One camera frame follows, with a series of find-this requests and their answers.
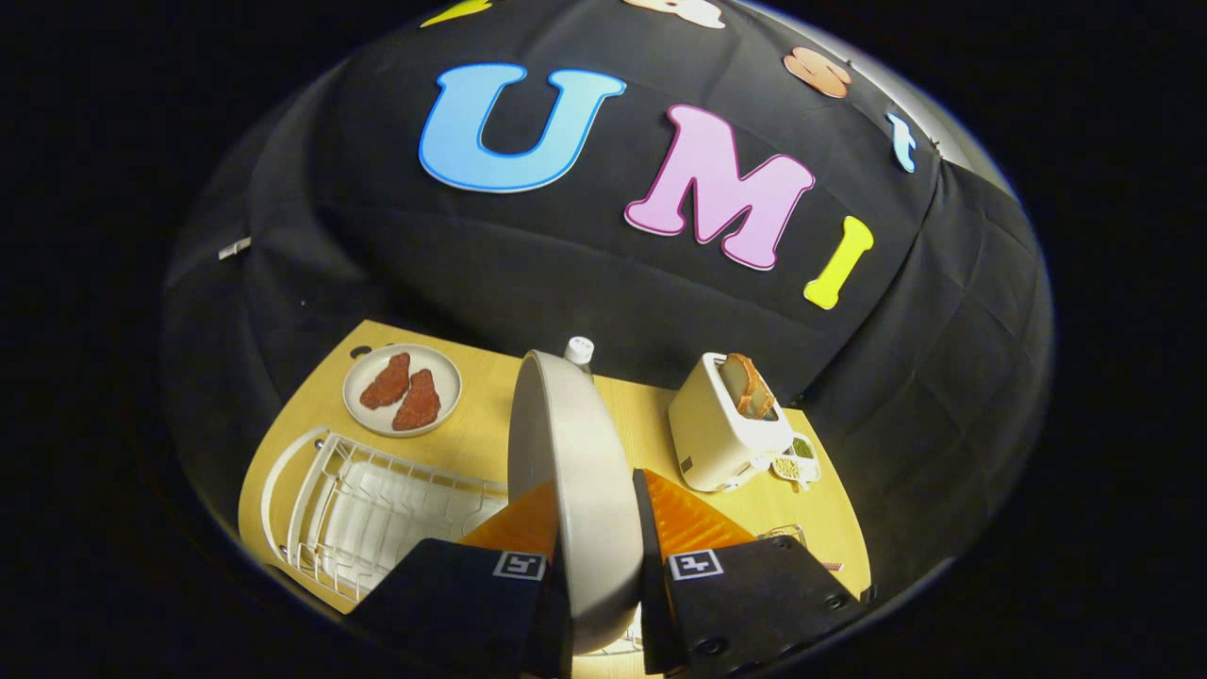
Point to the small plate with meat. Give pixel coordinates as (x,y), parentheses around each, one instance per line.
(396,422)

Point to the red meat piece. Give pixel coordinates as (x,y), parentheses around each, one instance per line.
(387,382)
(420,401)

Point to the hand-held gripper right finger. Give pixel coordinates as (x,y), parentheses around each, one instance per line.
(745,594)

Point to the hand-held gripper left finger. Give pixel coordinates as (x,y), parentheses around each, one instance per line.
(453,604)

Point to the white toaster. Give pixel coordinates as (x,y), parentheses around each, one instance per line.
(717,438)

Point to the black backdrop cloth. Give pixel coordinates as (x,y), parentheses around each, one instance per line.
(603,273)

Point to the white cloth clip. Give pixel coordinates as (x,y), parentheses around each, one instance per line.
(234,248)

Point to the toasted bread slice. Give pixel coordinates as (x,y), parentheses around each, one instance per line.
(762,394)
(735,382)

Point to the white divided bean dish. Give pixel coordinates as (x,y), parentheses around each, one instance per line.
(797,462)

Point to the green label drink bottle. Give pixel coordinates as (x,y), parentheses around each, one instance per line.
(579,349)

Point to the white round plate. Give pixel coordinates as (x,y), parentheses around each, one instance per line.
(585,490)

